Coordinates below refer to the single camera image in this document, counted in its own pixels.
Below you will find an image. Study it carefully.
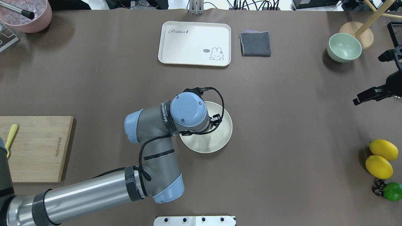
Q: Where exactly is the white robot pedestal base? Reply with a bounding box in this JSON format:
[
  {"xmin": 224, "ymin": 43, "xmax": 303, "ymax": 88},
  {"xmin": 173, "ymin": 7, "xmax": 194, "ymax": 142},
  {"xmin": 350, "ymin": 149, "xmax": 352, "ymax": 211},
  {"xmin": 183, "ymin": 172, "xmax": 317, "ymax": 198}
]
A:
[{"xmin": 153, "ymin": 216, "xmax": 236, "ymax": 226}]

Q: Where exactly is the cream round plate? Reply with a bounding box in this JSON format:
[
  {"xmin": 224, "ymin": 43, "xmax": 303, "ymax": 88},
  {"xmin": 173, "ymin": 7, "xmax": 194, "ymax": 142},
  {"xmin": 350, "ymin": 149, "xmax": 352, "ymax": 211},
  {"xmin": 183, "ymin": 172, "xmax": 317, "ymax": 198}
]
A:
[{"xmin": 169, "ymin": 95, "xmax": 232, "ymax": 153}]

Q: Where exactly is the wooden cutting board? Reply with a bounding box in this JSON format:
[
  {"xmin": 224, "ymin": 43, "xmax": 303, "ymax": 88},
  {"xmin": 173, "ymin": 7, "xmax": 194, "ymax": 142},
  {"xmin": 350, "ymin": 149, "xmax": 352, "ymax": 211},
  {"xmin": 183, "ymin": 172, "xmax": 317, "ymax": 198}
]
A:
[{"xmin": 0, "ymin": 116, "xmax": 74, "ymax": 183}]

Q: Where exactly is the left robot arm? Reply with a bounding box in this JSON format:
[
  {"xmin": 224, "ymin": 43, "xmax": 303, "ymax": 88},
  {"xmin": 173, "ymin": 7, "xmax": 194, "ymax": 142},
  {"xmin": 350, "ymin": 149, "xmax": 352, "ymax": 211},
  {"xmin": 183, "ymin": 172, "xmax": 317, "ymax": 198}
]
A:
[{"xmin": 1, "ymin": 90, "xmax": 224, "ymax": 226}]

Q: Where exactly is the mint green bowl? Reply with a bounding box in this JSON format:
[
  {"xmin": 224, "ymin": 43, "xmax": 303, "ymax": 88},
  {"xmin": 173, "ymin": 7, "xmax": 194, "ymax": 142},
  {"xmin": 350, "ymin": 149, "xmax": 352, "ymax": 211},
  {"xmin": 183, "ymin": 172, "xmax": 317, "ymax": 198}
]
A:
[{"xmin": 326, "ymin": 33, "xmax": 363, "ymax": 63}]

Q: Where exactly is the yellow plastic knife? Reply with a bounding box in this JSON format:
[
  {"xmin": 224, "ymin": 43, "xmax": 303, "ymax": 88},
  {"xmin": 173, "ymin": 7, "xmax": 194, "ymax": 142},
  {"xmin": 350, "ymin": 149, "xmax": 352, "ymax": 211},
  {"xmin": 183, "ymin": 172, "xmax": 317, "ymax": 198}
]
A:
[{"xmin": 5, "ymin": 124, "xmax": 19, "ymax": 158}]

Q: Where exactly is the green lime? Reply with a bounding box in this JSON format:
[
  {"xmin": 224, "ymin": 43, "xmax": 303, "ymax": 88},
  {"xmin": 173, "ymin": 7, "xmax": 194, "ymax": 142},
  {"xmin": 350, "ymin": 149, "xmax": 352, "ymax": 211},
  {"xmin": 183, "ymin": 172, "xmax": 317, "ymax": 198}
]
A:
[{"xmin": 383, "ymin": 182, "xmax": 402, "ymax": 202}]

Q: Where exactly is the cream rectangular tray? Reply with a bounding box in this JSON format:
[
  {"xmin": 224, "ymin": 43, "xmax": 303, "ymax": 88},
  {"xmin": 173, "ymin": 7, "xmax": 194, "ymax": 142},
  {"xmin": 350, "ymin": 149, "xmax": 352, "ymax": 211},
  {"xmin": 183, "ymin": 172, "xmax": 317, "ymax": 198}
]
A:
[{"xmin": 158, "ymin": 21, "xmax": 231, "ymax": 67}]

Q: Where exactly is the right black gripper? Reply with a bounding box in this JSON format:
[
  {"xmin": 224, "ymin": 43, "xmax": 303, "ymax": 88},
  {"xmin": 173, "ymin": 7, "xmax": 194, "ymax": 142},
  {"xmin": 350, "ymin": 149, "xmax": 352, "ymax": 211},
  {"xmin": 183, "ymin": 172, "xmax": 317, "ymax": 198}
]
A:
[{"xmin": 353, "ymin": 71, "xmax": 402, "ymax": 105}]

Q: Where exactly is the yellow lemon far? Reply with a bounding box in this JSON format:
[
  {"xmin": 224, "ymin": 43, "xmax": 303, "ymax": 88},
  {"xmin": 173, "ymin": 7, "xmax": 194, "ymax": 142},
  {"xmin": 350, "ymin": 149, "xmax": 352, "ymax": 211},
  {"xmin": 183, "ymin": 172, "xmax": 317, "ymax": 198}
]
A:
[{"xmin": 369, "ymin": 139, "xmax": 399, "ymax": 161}]

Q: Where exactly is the aluminium frame post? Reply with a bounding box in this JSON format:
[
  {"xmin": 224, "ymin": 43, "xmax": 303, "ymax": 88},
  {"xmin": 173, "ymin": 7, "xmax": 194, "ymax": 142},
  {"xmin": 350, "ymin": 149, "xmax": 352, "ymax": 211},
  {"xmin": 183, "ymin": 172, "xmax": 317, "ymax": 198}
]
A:
[{"xmin": 188, "ymin": 0, "xmax": 205, "ymax": 15}]

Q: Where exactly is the grey folded cloth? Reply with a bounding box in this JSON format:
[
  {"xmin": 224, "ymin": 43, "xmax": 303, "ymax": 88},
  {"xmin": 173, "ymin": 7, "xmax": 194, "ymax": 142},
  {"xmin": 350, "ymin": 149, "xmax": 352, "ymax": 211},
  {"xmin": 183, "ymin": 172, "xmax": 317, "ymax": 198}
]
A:
[{"xmin": 239, "ymin": 30, "xmax": 271, "ymax": 57}]

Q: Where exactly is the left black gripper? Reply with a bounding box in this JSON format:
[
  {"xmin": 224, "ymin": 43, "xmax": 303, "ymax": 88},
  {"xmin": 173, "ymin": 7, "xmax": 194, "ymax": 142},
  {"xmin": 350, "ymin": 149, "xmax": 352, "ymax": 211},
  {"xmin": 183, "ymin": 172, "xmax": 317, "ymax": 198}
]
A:
[{"xmin": 181, "ymin": 115, "xmax": 222, "ymax": 136}]

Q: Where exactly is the pink bowl with ice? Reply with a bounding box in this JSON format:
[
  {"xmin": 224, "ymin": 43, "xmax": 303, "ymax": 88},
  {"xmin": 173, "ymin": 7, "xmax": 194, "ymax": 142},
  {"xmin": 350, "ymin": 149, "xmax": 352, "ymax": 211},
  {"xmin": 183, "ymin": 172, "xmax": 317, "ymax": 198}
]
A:
[{"xmin": 0, "ymin": 0, "xmax": 52, "ymax": 33}]

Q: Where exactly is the metal muddler stick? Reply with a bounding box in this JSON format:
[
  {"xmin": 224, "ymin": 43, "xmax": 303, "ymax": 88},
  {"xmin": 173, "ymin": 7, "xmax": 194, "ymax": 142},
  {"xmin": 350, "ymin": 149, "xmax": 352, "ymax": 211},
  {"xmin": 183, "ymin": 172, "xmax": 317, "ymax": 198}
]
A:
[{"xmin": 0, "ymin": 0, "xmax": 35, "ymax": 20}]

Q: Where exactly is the yellow lemon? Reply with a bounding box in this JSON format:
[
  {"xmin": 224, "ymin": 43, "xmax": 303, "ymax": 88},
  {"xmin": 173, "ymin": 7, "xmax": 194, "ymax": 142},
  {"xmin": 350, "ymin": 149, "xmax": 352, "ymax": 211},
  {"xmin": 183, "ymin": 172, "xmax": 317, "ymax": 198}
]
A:
[
  {"xmin": 366, "ymin": 155, "xmax": 394, "ymax": 179},
  {"xmin": 369, "ymin": 139, "xmax": 399, "ymax": 161}
]

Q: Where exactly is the white wire cup rack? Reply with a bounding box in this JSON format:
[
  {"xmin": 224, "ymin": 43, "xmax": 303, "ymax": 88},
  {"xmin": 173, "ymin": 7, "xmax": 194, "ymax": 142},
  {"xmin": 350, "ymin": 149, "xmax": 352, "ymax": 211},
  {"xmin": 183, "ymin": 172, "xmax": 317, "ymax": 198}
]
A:
[{"xmin": 0, "ymin": 22, "xmax": 19, "ymax": 52}]

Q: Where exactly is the wooden mug tree stand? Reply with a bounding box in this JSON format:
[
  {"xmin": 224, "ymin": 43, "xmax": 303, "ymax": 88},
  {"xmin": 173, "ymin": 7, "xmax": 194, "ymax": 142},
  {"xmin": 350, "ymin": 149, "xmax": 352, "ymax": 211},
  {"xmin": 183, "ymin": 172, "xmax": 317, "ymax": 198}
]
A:
[{"xmin": 339, "ymin": 0, "xmax": 402, "ymax": 50}]

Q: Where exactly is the yellow lemon near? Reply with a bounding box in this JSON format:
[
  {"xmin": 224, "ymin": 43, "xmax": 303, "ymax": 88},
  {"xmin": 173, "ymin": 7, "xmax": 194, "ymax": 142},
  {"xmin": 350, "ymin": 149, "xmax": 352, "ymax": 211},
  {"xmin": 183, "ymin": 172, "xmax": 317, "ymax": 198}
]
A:
[{"xmin": 366, "ymin": 155, "xmax": 394, "ymax": 179}]

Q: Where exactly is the dark small fruit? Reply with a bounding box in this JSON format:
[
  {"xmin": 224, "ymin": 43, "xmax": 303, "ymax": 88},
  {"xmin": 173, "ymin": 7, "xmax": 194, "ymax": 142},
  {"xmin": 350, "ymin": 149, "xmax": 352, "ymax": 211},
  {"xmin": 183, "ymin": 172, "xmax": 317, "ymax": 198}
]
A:
[{"xmin": 372, "ymin": 179, "xmax": 387, "ymax": 196}]

